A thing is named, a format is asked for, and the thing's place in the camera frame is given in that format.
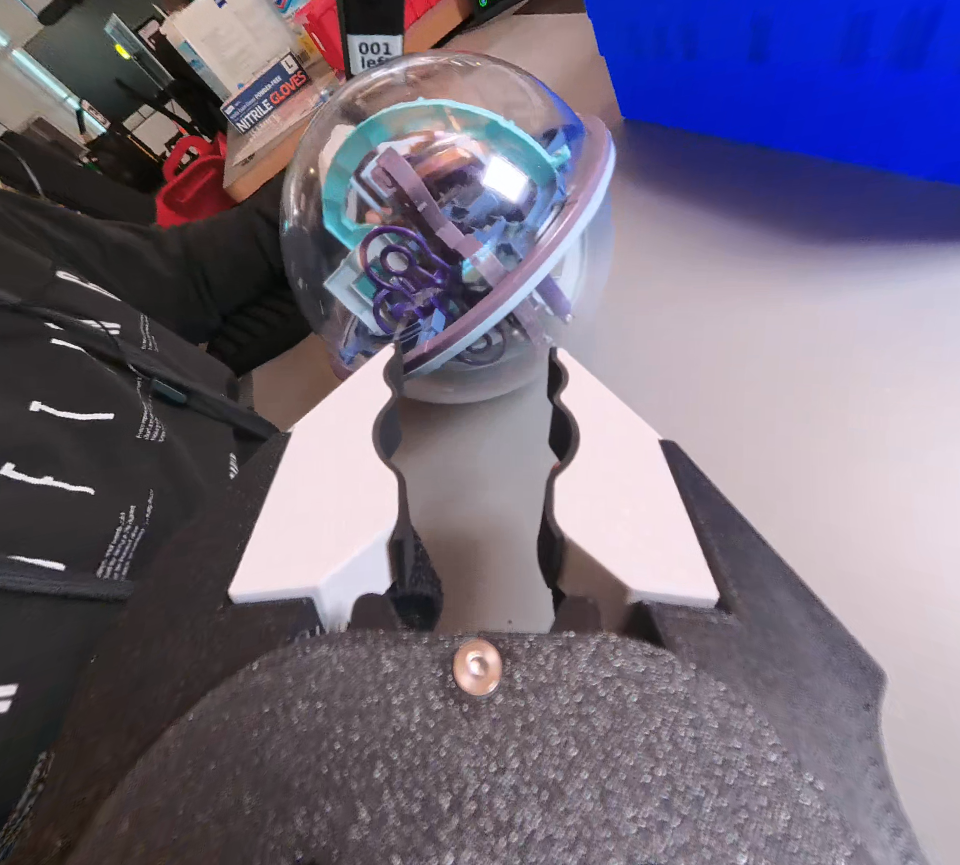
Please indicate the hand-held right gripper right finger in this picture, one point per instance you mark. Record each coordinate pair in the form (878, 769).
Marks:
(630, 520)

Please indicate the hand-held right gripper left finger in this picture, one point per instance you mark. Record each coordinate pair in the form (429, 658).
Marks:
(315, 520)

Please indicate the clear plastic maze ball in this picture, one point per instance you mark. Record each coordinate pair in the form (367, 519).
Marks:
(450, 235)

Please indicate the person's left forearm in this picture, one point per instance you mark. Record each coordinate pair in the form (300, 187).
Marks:
(225, 265)

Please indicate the wood-edged white table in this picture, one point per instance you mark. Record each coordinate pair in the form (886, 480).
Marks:
(390, 70)

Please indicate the glove box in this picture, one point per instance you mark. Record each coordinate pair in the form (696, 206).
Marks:
(263, 97)

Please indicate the white packet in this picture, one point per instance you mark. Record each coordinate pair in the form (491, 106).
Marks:
(225, 33)

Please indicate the black printed hoodie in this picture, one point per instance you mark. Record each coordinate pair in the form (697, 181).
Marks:
(105, 505)

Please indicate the red plastic container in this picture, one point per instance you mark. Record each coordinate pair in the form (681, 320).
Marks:
(192, 183)

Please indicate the blue plastic bin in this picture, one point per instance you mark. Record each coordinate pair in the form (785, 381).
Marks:
(780, 25)

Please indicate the black wall screen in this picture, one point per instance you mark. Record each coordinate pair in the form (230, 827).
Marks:
(98, 48)

